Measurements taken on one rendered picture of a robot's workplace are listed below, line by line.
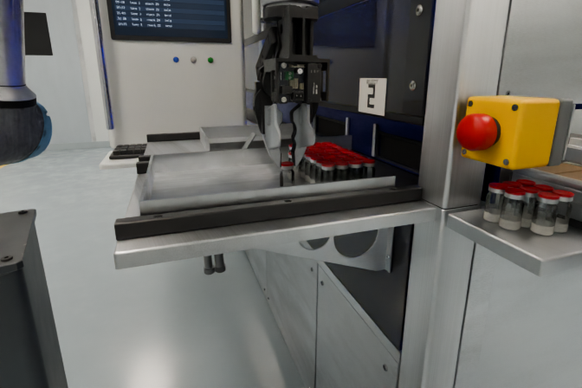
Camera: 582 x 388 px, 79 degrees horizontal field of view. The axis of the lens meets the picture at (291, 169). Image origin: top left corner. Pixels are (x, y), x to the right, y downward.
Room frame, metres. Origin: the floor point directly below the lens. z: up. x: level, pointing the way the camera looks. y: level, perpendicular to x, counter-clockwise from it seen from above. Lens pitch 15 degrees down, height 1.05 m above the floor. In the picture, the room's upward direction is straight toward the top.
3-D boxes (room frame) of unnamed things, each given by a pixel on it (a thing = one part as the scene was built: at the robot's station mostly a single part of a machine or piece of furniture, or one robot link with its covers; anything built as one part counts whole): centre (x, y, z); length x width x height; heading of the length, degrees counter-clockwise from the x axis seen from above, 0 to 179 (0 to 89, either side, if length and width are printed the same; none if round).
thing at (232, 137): (0.91, 0.05, 0.90); 0.34 x 0.26 x 0.04; 109
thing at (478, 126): (0.38, -0.20, 0.99); 0.04 x 0.04 x 0.04; 19
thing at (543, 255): (0.39, -0.29, 0.87); 0.14 x 0.13 x 0.02; 109
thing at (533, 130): (0.39, -0.25, 0.99); 0.08 x 0.07 x 0.07; 109
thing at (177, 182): (0.55, 0.05, 0.90); 0.34 x 0.26 x 0.04; 108
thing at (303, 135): (0.50, -0.02, 0.97); 0.06 x 0.03 x 0.09; 18
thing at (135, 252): (0.73, 0.07, 0.87); 0.70 x 0.48 x 0.02; 19
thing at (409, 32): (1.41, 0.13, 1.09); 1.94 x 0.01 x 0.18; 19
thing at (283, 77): (0.49, 0.00, 1.08); 0.09 x 0.08 x 0.12; 18
